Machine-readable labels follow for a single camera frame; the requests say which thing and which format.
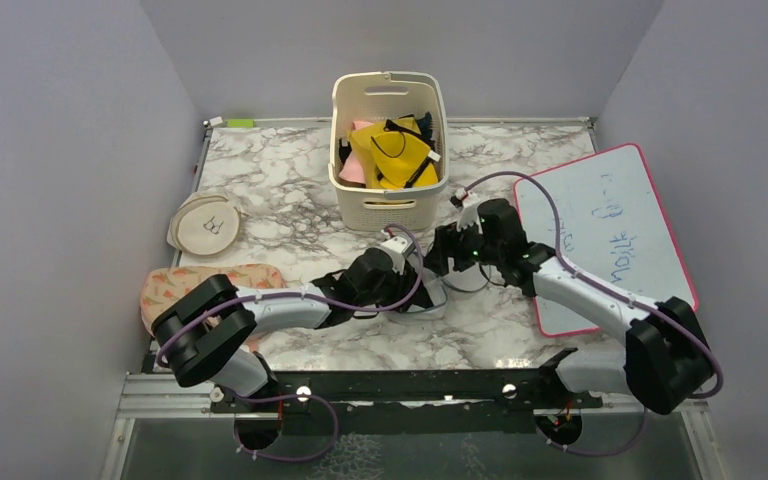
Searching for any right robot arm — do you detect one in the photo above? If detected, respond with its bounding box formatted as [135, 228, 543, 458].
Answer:
[424, 199, 722, 415]

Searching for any floral pink laundry bag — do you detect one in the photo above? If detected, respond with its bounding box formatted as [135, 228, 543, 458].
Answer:
[139, 263, 287, 339]

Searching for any pink framed whiteboard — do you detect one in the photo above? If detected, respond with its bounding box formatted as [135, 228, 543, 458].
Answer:
[514, 143, 699, 309]

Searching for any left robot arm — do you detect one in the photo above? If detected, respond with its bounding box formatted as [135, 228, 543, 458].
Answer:
[151, 246, 433, 411]

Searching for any dark garment in basket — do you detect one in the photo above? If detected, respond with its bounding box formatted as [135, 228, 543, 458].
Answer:
[415, 111, 434, 144]

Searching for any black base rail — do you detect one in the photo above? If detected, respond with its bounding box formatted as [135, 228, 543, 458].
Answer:
[210, 357, 603, 436]

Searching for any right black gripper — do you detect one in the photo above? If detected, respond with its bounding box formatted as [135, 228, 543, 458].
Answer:
[422, 215, 503, 277]

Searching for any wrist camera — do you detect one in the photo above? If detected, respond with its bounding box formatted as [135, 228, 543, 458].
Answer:
[450, 188, 486, 232]
[377, 236, 421, 274]

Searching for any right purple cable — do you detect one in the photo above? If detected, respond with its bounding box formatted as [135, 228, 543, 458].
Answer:
[460, 171, 725, 460]

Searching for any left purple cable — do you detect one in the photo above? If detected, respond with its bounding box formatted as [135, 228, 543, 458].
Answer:
[153, 224, 425, 464]

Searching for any purple cable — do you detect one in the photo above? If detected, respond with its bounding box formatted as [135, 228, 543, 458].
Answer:
[460, 171, 725, 460]
[153, 224, 425, 464]

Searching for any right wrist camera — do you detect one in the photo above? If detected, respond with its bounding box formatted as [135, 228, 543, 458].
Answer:
[450, 188, 486, 232]

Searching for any pink garment in basket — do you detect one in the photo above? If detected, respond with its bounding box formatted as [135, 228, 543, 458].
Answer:
[339, 120, 374, 185]

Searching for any green tape piece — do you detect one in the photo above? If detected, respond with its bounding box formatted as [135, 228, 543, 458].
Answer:
[226, 118, 255, 128]

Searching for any yellow garment in basket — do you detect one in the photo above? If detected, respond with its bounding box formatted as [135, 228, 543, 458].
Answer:
[349, 122, 431, 190]

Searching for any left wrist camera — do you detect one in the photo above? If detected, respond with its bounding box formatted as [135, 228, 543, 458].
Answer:
[377, 236, 421, 274]

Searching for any cream laundry basket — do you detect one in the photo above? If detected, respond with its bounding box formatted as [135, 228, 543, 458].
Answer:
[329, 71, 449, 231]

